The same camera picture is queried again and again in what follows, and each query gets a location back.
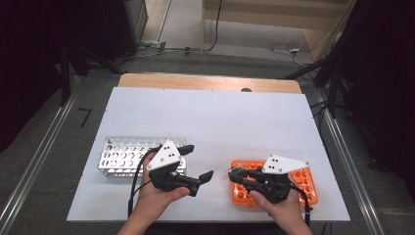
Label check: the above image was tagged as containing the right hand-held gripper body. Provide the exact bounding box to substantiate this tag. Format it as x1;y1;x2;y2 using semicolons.
251;154;310;205

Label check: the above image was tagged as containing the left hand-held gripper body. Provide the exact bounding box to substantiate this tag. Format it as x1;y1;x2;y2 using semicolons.
146;139;201;198

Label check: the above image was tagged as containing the clear glass test tube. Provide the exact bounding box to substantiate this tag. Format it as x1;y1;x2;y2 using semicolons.
229;164;248;176

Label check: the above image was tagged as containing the orange plastic test tube rack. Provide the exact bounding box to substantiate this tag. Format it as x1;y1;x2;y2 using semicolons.
230;159;318;209

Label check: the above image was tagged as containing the metal test tube rack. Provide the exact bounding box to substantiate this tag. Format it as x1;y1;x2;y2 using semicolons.
97;135;189;178

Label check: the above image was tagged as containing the person's right hand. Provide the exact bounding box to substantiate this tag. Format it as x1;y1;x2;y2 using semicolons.
249;173;306;220

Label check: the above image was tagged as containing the person's left hand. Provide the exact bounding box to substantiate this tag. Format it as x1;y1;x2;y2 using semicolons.
135;150;192;215

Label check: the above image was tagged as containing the white table mat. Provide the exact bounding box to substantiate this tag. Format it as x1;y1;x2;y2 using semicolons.
67;86;351;223

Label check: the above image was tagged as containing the black stand leg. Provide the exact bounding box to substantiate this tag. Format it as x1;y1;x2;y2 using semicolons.
283;55;341;119
58;42;125;108

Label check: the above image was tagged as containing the black curtain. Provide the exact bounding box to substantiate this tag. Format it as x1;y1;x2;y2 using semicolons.
0;0;103;152
339;0;415;192

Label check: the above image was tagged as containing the black cabinet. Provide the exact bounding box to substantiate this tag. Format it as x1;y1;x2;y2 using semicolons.
97;0;149;62

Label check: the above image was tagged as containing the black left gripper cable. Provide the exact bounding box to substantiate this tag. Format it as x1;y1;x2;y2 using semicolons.
127;147;161;218

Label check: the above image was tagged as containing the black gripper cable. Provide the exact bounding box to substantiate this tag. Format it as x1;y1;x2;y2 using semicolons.
127;147;161;218
288;182;313;228

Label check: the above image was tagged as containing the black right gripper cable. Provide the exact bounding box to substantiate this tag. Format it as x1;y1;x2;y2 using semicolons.
288;182;313;228

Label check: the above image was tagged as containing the aluminium floor rail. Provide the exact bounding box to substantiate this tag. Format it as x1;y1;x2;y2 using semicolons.
0;74;83;235
314;87;387;235

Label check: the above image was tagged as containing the grey floor cable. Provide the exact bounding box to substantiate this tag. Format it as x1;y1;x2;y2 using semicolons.
116;40;204;62

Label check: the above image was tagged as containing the white floor cable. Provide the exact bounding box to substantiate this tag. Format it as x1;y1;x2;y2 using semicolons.
267;41;305;67

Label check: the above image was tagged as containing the black power cable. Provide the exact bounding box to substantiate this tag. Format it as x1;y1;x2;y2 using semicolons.
207;0;224;53

